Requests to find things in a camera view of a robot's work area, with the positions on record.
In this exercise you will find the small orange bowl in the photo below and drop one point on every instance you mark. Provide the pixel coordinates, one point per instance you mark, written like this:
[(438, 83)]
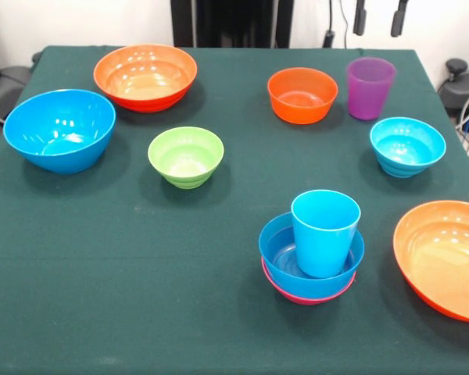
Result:
[(303, 97)]

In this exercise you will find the purple cup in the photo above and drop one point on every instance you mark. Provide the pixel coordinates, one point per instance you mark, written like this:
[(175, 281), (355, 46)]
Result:
[(369, 93)]

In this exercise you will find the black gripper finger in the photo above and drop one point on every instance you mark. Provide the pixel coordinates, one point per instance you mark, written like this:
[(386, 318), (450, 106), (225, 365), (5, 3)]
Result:
[(360, 21), (398, 21)]

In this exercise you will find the blue cup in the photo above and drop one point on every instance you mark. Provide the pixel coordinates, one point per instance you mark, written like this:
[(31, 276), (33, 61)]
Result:
[(324, 242)]

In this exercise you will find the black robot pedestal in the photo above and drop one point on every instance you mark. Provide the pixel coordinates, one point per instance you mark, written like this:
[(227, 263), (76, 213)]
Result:
[(230, 23)]

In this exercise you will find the large blue bowl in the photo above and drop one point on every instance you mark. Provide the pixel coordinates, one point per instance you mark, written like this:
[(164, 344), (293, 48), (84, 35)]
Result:
[(58, 129)]

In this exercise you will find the green ribbed bowl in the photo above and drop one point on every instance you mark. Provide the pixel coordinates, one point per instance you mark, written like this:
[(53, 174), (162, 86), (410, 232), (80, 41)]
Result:
[(185, 160)]

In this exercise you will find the dark grey pedestal foot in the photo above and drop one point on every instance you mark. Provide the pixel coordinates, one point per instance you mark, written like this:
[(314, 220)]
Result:
[(465, 90)]

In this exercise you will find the dark green tablecloth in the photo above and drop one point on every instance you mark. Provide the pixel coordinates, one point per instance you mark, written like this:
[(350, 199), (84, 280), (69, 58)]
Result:
[(140, 273)]

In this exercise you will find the medium blue bowl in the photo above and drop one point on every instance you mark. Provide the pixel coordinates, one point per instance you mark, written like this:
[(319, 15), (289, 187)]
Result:
[(277, 265)]

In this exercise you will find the pink bowl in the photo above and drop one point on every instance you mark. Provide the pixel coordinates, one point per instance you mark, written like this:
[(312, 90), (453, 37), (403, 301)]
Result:
[(281, 293)]

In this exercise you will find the light blue ribbed bowl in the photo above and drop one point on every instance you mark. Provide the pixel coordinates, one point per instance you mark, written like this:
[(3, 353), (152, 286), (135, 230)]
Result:
[(407, 152)]

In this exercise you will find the large orange bowl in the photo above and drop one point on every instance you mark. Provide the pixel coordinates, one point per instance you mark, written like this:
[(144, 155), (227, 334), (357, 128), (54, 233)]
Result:
[(144, 78), (441, 258)]

